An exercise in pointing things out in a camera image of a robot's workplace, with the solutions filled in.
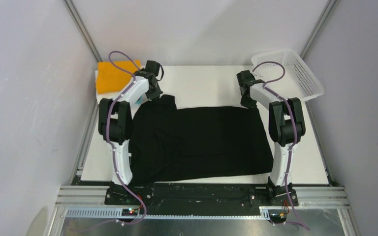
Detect black t-shirt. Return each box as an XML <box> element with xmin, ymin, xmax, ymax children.
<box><xmin>129</xmin><ymin>95</ymin><xmax>273</xmax><ymax>184</ymax></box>

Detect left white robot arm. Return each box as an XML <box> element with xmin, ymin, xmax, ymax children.
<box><xmin>95</xmin><ymin>60</ymin><xmax>164</xmax><ymax>205</ymax></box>

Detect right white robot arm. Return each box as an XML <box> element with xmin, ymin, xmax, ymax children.
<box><xmin>236</xmin><ymin>70</ymin><xmax>306</xmax><ymax>207</ymax></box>

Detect light blue folded t-shirt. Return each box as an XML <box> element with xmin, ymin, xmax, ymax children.
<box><xmin>134</xmin><ymin>96</ymin><xmax>144</xmax><ymax>106</ymax></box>

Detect orange folded t-shirt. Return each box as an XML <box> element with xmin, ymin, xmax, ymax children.
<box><xmin>95</xmin><ymin>61</ymin><xmax>132</xmax><ymax>94</ymax></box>

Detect white plastic mesh basket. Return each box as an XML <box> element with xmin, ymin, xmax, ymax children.
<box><xmin>251</xmin><ymin>49</ymin><xmax>325</xmax><ymax>102</ymax></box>

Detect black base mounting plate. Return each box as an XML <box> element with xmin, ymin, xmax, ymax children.
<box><xmin>104</xmin><ymin>183</ymin><xmax>299</xmax><ymax>217</ymax></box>

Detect aluminium frame rail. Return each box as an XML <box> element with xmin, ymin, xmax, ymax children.
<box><xmin>55</xmin><ymin>186</ymin><xmax>350</xmax><ymax>220</ymax></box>

